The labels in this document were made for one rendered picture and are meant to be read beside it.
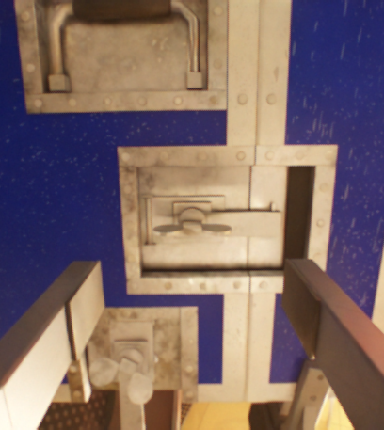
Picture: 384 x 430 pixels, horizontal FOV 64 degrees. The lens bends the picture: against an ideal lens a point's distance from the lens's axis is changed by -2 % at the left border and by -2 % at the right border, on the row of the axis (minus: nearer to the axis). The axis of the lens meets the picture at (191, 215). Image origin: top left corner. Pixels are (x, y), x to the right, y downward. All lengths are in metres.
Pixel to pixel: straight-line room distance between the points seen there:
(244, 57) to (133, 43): 0.09
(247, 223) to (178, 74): 0.13
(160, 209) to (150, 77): 0.11
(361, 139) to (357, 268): 0.11
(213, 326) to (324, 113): 0.20
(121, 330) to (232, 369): 0.11
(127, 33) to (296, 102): 0.14
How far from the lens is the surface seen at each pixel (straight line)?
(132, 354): 0.32
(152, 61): 0.27
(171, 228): 0.24
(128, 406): 0.36
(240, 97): 0.25
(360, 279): 0.32
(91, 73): 0.28
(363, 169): 0.29
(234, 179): 0.27
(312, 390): 0.35
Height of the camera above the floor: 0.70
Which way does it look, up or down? 14 degrees up
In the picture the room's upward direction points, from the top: 179 degrees clockwise
